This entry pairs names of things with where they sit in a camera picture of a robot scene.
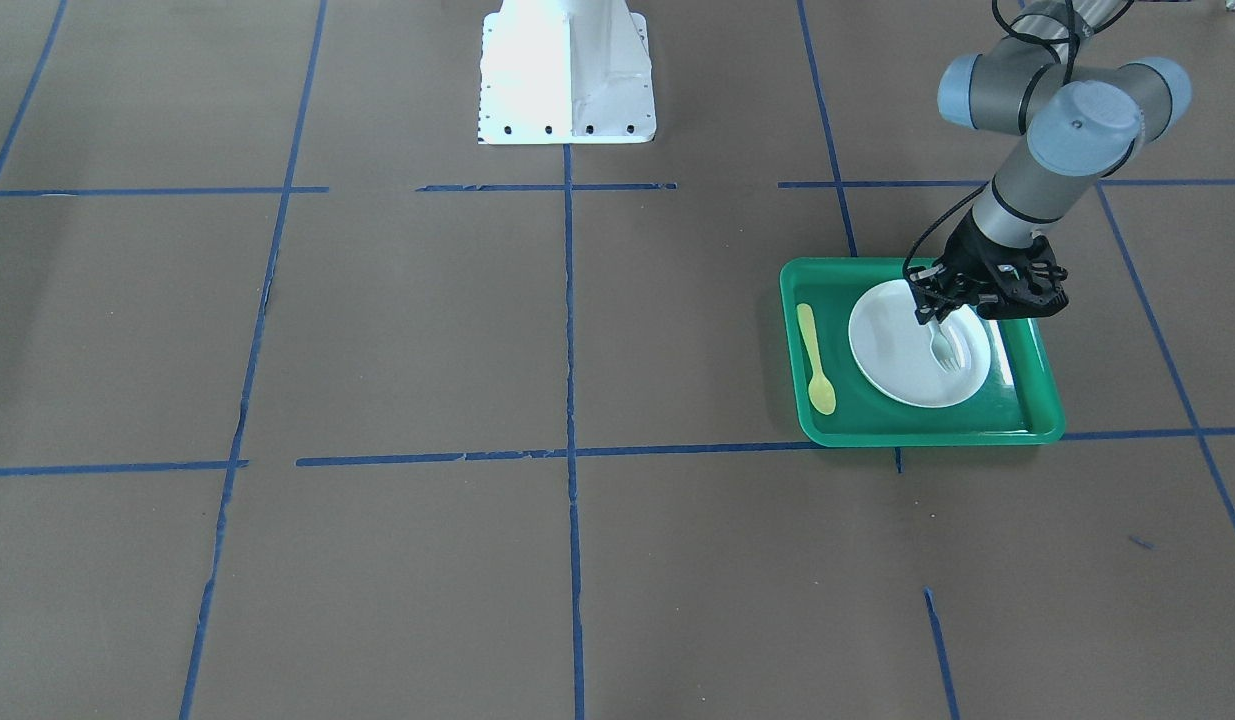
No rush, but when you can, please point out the green plastic tray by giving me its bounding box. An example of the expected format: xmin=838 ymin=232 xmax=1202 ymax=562
xmin=781 ymin=258 xmax=1065 ymax=448

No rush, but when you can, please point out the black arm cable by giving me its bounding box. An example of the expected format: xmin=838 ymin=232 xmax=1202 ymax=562
xmin=902 ymin=0 xmax=1088 ymax=282

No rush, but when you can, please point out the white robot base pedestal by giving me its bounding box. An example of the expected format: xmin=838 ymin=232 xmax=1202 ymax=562
xmin=475 ymin=1 xmax=658 ymax=146

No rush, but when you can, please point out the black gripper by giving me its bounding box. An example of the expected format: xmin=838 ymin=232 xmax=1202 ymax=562
xmin=908 ymin=212 xmax=1070 ymax=325

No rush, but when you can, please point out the yellow plastic spoon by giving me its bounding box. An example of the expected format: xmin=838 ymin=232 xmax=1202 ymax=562
xmin=797 ymin=304 xmax=837 ymax=416

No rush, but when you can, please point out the white round plate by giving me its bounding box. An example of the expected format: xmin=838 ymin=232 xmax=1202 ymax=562
xmin=847 ymin=279 xmax=992 ymax=409

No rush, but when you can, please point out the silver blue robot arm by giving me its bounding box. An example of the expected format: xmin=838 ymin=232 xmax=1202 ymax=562
xmin=902 ymin=1 xmax=1193 ymax=325

